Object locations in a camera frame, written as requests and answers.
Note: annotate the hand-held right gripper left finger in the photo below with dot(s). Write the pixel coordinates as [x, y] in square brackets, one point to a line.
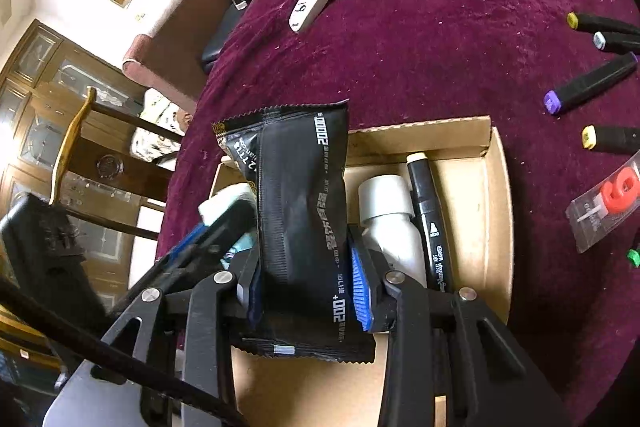
[207, 307]

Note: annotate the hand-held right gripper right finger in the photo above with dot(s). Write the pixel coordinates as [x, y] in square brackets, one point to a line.
[361, 287]

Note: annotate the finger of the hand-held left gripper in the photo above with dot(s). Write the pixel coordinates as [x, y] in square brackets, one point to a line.
[225, 227]

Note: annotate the white tissue packet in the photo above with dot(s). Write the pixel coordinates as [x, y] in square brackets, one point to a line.
[225, 199]

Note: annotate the black snack packet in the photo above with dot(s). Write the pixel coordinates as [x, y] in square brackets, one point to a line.
[300, 207]

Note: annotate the cardboard box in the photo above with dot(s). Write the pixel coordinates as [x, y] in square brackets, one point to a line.
[475, 232]

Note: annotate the black marker purple cap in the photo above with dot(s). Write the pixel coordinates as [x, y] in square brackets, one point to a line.
[590, 82]

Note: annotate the white plastic bottle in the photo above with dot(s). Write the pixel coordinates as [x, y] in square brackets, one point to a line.
[390, 217]

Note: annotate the black marker cream cap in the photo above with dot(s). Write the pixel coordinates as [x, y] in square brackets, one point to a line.
[430, 217]

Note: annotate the wooden chair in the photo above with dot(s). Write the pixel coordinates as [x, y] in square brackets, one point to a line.
[75, 132]

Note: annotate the floral cushion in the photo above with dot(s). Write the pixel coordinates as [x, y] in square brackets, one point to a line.
[155, 127]

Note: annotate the wooden glass-door cabinet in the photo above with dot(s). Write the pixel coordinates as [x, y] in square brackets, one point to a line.
[30, 107]

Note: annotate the red-brown upholstered chair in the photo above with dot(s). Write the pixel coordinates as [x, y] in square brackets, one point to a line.
[170, 42]

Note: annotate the white key tag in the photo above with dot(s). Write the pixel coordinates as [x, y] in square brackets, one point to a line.
[312, 7]

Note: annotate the red number candle package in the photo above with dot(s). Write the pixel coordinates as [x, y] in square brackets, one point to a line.
[610, 207]

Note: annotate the black marker green cap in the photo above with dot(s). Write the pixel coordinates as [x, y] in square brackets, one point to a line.
[634, 257]

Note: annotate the black marker yellow cap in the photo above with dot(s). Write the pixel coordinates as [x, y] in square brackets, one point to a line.
[610, 139]
[605, 24]

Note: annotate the black marker grey cap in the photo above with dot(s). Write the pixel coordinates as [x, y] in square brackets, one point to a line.
[617, 43]

